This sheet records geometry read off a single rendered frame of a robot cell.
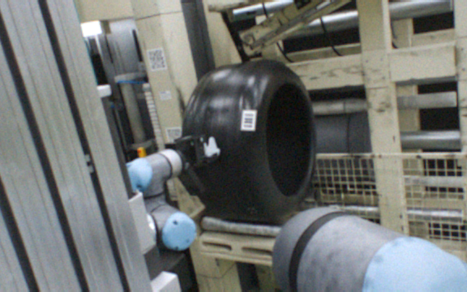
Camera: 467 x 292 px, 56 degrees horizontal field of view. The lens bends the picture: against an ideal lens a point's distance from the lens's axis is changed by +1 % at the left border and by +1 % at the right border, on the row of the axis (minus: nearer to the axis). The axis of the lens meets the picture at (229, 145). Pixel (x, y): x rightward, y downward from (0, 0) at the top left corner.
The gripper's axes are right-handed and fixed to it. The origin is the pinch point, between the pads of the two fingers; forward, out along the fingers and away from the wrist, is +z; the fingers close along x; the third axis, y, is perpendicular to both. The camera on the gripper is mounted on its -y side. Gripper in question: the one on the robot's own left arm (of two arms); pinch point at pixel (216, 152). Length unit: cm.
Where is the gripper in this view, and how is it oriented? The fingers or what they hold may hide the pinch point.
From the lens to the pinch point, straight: 129.3
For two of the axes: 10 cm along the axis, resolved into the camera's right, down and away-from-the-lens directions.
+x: -8.4, 0.2, 5.5
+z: 5.3, -2.2, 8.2
